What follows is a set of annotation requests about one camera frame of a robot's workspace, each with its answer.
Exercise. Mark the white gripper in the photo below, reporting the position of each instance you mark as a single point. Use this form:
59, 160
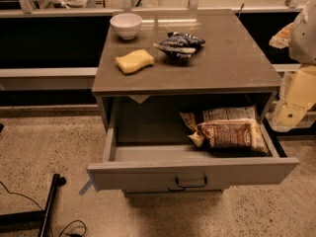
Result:
304, 39

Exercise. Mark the brown chip bag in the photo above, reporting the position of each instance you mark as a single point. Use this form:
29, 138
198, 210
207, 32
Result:
223, 128

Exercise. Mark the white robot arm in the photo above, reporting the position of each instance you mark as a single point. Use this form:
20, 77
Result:
302, 43

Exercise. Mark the grey cabinet with counter top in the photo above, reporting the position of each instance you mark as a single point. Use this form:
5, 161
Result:
230, 70

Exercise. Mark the dark blue chip bag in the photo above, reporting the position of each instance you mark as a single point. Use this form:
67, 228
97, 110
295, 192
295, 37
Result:
180, 45

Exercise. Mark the open grey top drawer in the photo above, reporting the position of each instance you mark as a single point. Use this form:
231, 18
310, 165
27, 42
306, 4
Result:
148, 146

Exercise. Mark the yellow sponge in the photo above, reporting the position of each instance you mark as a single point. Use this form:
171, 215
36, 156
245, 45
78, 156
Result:
134, 61

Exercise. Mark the white bowl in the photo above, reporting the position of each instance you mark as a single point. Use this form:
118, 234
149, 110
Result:
126, 25

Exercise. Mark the blue floor tape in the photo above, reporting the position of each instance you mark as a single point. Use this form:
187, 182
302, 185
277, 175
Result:
86, 187

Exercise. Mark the black stand base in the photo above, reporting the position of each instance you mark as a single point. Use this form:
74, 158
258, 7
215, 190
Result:
37, 219

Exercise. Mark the black drawer handle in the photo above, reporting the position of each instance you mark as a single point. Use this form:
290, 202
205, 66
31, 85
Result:
183, 186

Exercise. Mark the metal railing frame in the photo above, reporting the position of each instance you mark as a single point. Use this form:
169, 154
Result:
158, 4

